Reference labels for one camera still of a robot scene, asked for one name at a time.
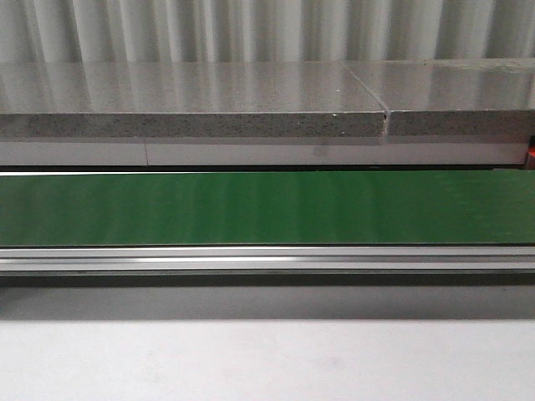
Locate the grey speckled stone slab left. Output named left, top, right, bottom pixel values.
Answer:
left=1, top=62, right=385, bottom=139

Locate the grey speckled stone slab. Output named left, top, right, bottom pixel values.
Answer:
left=345, top=58, right=534, bottom=141
left=1, top=62, right=385, bottom=139

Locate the green conveyor belt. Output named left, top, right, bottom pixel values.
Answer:
left=1, top=170, right=534, bottom=247

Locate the grey speckled stone slab right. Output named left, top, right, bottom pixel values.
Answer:
left=345, top=58, right=534, bottom=141

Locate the white panel under slab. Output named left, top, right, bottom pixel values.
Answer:
left=1, top=136, right=529, bottom=166

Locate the white corrugated curtain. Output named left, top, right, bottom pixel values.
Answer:
left=1, top=1, right=534, bottom=63

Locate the aluminium conveyor side rail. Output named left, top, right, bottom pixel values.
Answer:
left=1, top=245, right=534, bottom=277

